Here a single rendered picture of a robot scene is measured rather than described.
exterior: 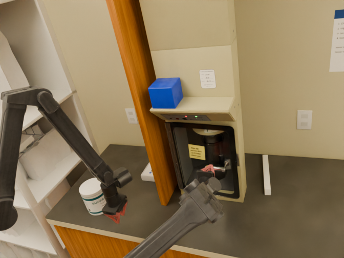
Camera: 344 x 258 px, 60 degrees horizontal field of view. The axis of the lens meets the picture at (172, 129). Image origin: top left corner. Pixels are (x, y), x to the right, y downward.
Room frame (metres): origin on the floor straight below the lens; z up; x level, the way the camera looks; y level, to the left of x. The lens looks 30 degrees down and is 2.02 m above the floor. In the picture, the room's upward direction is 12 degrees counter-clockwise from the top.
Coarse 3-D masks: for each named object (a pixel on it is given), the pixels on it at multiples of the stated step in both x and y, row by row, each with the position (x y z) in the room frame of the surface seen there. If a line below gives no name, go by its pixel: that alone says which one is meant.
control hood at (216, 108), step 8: (184, 104) 1.05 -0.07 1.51; (192, 104) 1.03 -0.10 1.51; (200, 104) 1.02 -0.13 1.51; (208, 104) 1.00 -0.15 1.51; (216, 104) 0.99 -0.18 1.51; (224, 104) 0.98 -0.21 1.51; (232, 104) 0.98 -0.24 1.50; (152, 112) 1.07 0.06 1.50; (160, 112) 1.05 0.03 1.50; (168, 112) 1.03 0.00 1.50; (176, 112) 1.02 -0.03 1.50; (184, 112) 1.00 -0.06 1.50; (192, 112) 0.99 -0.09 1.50; (200, 112) 0.97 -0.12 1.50; (208, 112) 0.96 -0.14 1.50; (216, 112) 0.95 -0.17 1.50; (224, 112) 0.93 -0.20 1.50; (232, 112) 0.97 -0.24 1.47; (192, 120) 1.08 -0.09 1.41; (216, 120) 1.03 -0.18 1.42; (224, 120) 1.01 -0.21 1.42; (232, 120) 0.99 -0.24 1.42
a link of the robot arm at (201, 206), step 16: (192, 192) 0.48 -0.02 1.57; (208, 192) 0.52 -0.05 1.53; (192, 208) 0.46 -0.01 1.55; (208, 208) 0.46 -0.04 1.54; (176, 224) 0.44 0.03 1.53; (192, 224) 0.44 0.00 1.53; (144, 240) 0.43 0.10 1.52; (160, 240) 0.42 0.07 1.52; (176, 240) 0.42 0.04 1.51; (128, 256) 0.41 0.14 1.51; (144, 256) 0.40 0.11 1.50
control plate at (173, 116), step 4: (164, 116) 1.09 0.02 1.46; (168, 116) 1.08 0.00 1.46; (172, 116) 1.07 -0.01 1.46; (176, 116) 1.06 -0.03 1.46; (180, 116) 1.05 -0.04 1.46; (184, 116) 1.04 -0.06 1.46; (188, 116) 1.03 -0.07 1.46; (192, 116) 1.03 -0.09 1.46; (200, 116) 1.01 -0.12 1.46; (204, 116) 1.00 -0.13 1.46; (200, 120) 1.06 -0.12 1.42; (204, 120) 1.05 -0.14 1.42; (208, 120) 1.04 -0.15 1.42
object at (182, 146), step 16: (176, 128) 1.13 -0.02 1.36; (192, 128) 1.09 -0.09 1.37; (208, 128) 1.05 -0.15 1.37; (224, 128) 1.02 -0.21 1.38; (176, 144) 1.14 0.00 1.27; (192, 144) 1.10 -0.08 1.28; (208, 144) 1.06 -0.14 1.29; (224, 144) 1.02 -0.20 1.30; (192, 160) 1.11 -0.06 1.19; (208, 160) 1.06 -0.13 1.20; (224, 160) 1.03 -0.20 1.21; (192, 176) 1.11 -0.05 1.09; (224, 176) 1.03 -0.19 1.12; (224, 192) 1.04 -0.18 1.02
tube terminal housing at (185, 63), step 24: (192, 48) 1.09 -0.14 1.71; (216, 48) 1.05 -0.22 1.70; (168, 72) 1.14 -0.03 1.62; (192, 72) 1.10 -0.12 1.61; (216, 72) 1.05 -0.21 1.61; (192, 96) 1.10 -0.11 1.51; (216, 96) 1.06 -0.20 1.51; (240, 96) 1.12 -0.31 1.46; (168, 120) 1.16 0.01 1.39; (240, 120) 1.09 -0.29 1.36; (240, 144) 1.05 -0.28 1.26; (240, 168) 1.03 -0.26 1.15; (240, 192) 1.03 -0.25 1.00
